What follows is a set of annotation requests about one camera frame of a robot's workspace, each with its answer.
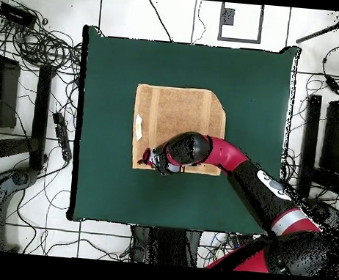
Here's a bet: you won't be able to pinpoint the grey chair base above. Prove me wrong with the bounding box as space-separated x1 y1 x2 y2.
0 164 41 254
299 196 339 234

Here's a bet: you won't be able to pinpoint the orange terry towel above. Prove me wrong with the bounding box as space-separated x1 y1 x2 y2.
128 83 230 177

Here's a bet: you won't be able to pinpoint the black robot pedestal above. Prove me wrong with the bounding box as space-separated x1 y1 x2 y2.
128 224 202 268

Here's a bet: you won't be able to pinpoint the black bar stand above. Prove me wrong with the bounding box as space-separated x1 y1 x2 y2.
0 60 57 172

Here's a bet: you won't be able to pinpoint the thin black cable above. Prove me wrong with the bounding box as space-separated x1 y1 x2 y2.
190 0 209 45

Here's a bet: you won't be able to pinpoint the black power strip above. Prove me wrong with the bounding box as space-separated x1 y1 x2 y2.
48 111 77 163

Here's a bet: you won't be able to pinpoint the dark green table cloth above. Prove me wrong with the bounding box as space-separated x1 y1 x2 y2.
66 24 299 240

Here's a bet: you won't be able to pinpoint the black power adapter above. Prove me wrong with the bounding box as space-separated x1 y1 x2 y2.
323 74 339 95

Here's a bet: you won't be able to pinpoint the tangled black cables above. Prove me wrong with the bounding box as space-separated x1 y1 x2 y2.
0 0 88 77

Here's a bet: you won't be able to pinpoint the black pole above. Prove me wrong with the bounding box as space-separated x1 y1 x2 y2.
295 15 339 48

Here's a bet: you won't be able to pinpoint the black electronics box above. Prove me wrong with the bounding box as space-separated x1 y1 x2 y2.
0 1 39 31

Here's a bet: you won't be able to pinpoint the black upright bar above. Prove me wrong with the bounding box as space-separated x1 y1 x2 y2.
296 94 323 199

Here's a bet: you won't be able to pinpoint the grey square floor frame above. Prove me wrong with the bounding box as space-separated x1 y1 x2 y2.
216 1 265 45

